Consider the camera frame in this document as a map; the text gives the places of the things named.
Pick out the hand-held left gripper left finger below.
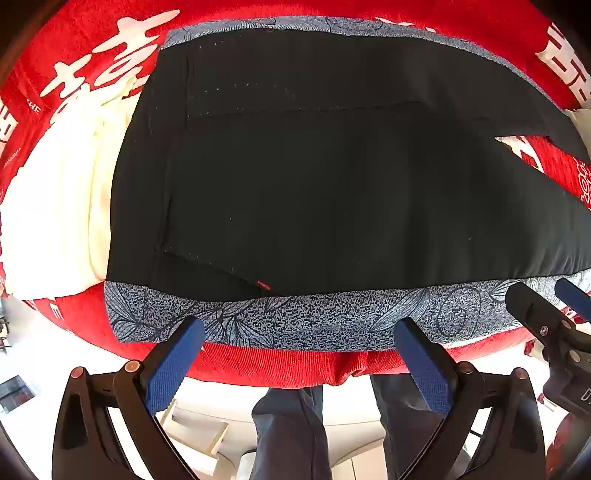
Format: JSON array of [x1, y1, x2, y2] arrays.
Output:
[[52, 316, 206, 480]]

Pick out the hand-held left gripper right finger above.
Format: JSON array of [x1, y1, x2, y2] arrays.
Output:
[[392, 318, 548, 480]]

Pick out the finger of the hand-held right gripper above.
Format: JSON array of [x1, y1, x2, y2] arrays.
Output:
[[554, 277, 591, 324], [505, 281, 561, 344]]

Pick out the black pants with grey waistband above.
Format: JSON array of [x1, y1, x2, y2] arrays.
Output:
[[104, 16, 591, 354]]

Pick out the light wooden tray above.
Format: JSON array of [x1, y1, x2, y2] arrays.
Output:
[[159, 399, 230, 457]]

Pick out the person's right leg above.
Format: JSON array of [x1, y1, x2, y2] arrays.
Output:
[[369, 374, 446, 480]]

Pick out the person's leg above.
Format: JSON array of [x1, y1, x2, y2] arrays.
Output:
[[249, 385, 333, 480], [369, 374, 446, 480]]

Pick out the red printed blanket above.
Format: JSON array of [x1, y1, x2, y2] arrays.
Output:
[[0, 0, 591, 391]]

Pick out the person's left leg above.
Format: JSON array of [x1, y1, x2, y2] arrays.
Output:
[[249, 385, 333, 480]]

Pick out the cream white cloth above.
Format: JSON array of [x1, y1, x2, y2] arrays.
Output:
[[0, 78, 153, 301]]

